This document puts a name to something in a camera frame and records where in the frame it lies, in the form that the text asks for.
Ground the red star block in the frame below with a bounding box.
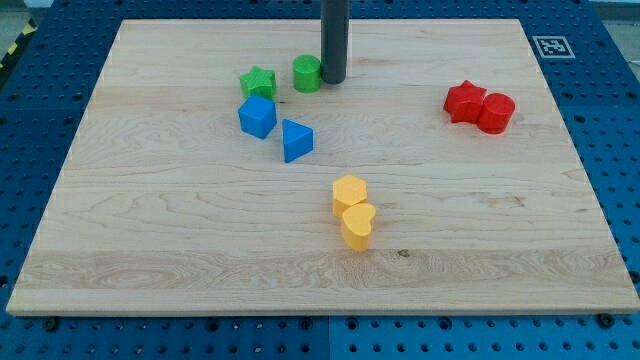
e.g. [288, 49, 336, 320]
[443, 80, 487, 124]

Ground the blue triangle block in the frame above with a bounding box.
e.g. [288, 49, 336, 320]
[282, 119, 314, 163]

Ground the green cylinder block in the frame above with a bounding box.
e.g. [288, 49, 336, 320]
[293, 54, 321, 93]

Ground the yellow black hazard tape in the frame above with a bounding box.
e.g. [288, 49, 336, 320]
[1, 17, 38, 75]

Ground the light wooden board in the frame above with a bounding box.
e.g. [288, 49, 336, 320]
[7, 19, 639, 317]

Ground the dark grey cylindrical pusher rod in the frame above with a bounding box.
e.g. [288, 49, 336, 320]
[321, 0, 350, 84]

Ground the white fiducial marker tag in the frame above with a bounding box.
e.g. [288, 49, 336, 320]
[532, 35, 575, 59]

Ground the red cylinder block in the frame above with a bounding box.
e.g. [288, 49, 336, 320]
[477, 93, 516, 134]

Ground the yellow hexagon block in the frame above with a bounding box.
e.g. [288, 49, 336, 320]
[332, 175, 368, 218]

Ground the blue cube block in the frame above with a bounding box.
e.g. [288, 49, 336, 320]
[238, 95, 277, 139]

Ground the green star block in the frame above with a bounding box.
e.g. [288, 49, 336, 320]
[239, 66, 277, 100]

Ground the yellow heart block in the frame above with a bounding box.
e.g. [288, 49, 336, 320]
[341, 203, 376, 252]

